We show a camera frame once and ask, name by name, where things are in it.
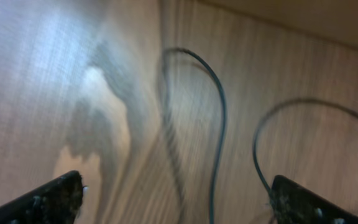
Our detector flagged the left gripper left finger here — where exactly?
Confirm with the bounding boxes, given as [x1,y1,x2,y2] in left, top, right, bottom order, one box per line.
[0,170,83,224]

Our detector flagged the black USB cable long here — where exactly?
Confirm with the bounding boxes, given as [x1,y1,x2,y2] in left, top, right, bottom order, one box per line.
[157,47,358,224]

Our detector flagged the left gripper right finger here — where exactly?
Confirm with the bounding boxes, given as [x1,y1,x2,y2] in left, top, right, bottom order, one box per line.
[271,175,358,224]

